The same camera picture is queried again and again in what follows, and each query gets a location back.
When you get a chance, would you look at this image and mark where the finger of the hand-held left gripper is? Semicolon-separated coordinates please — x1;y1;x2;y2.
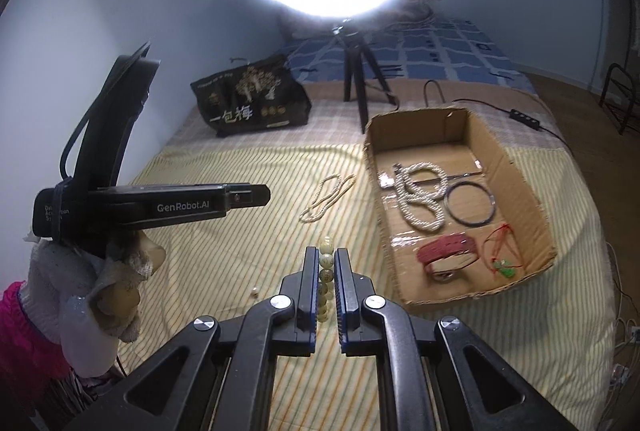
222;183;272;212

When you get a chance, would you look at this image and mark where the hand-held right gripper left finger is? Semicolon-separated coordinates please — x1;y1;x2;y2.
65;247;321;431

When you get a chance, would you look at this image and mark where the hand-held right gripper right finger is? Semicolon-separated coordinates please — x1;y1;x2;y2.
334;247;581;431

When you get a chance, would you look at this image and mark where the cream bead bracelet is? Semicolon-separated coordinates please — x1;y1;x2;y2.
317;236;335;324

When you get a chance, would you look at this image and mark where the thick white bead necklace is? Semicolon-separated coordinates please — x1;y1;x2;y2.
382;162;451;232

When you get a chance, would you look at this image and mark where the brown leather strap watch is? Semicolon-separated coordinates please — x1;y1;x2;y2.
416;233;480;282

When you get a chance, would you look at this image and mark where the dark thin bangle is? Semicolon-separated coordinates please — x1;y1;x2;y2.
446;181;496;227

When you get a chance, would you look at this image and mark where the red cord jade pendant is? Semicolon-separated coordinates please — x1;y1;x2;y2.
482;223;523;279

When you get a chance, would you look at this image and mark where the cardboard box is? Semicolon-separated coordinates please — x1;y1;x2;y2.
362;107;558;309

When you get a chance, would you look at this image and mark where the person's left forearm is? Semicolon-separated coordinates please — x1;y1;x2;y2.
0;280;68;382

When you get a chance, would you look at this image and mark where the person's left hand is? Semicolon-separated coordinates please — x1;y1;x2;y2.
22;228;167;377

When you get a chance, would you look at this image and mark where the yellow striped blanket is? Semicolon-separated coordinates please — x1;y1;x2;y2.
120;143;616;431

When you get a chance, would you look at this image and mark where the black printed snack bag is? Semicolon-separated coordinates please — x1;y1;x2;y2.
190;53;313;139

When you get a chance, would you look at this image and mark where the beige checked blanket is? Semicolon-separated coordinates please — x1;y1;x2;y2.
165;81;566;152

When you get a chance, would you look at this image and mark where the black tripod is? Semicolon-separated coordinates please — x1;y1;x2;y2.
330;23;401;134

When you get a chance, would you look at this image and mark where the person's striped clothing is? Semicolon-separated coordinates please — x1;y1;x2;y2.
30;368;126;431

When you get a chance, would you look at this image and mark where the blue patterned bedsheet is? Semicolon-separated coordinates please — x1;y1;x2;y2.
282;16;518;86

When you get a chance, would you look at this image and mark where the black metal floor rack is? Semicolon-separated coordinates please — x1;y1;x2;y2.
600;63;640;136

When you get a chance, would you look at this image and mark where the thin cream bead necklace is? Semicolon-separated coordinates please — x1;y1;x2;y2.
300;173;357;226

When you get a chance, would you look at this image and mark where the black cable with controller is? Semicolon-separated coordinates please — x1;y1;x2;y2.
424;80;576;156

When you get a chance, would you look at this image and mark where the white power strip with cables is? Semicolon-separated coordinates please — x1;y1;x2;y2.
606;241;640;397

